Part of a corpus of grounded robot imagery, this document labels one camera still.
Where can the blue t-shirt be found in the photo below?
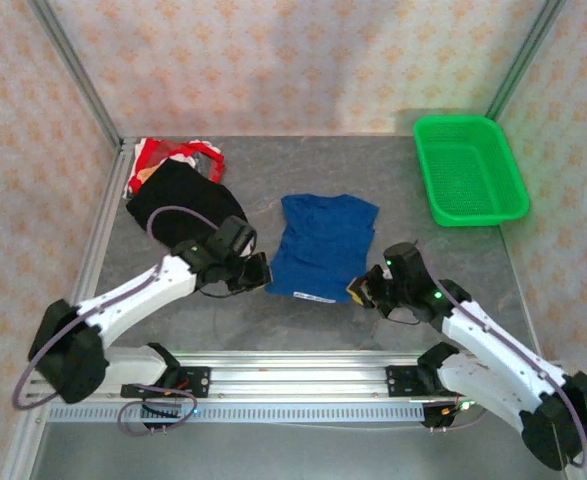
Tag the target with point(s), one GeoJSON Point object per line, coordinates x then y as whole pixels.
{"type": "Point", "coordinates": [323, 240]}

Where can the black t-shirt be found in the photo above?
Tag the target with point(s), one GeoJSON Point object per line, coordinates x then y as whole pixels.
{"type": "Point", "coordinates": [183, 200]}

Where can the red patterned t-shirt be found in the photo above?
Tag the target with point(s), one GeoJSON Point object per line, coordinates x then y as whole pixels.
{"type": "Point", "coordinates": [148, 152]}

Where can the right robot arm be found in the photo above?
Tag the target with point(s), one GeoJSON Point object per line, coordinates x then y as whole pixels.
{"type": "Point", "coordinates": [498, 370]}

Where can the white folded t-shirt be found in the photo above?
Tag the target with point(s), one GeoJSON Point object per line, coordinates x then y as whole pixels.
{"type": "Point", "coordinates": [129, 194]}

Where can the green plastic basket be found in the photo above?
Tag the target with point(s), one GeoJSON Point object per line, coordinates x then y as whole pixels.
{"type": "Point", "coordinates": [468, 170]}

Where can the grey metal panel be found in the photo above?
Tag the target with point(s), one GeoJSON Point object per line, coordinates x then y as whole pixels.
{"type": "Point", "coordinates": [298, 455]}

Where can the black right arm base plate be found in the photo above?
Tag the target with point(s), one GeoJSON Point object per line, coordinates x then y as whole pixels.
{"type": "Point", "coordinates": [400, 382]}

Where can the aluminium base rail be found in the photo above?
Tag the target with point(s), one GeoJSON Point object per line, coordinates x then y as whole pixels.
{"type": "Point", "coordinates": [298, 375]}

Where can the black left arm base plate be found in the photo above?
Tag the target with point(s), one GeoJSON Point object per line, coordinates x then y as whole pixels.
{"type": "Point", "coordinates": [200, 382]}

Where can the aluminium side rail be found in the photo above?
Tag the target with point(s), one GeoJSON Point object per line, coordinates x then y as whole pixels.
{"type": "Point", "coordinates": [110, 200]}
{"type": "Point", "coordinates": [529, 320]}

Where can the black electronics bracket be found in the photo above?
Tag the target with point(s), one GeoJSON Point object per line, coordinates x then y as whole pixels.
{"type": "Point", "coordinates": [443, 415]}
{"type": "Point", "coordinates": [160, 415]}

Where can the aluminium frame post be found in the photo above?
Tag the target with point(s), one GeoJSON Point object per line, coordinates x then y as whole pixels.
{"type": "Point", "coordinates": [523, 60]}
{"type": "Point", "coordinates": [77, 70]}

